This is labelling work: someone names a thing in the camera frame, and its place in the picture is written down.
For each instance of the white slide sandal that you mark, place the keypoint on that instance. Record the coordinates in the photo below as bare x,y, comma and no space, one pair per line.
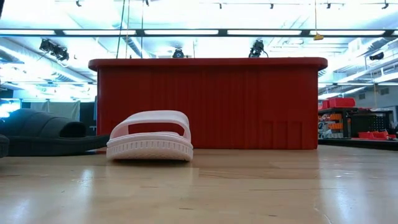
149,147

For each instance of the black slide sandal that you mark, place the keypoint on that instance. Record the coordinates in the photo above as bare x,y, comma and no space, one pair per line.
40,130

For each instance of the red plastic bin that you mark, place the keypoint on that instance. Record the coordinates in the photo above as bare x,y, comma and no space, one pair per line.
248,102

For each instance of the black ceiling spotlight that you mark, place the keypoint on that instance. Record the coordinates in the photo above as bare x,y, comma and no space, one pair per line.
257,49
377,56
54,49
178,53

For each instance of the grey partition curtain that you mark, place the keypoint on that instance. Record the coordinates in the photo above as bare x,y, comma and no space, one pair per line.
62,110

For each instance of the yellow hanging tag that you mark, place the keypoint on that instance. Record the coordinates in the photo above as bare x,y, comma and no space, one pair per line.
318,37

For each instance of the red storage box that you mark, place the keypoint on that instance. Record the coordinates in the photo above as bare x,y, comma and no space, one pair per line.
342,102

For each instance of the black storage shelf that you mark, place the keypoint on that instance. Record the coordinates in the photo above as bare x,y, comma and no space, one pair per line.
370,123

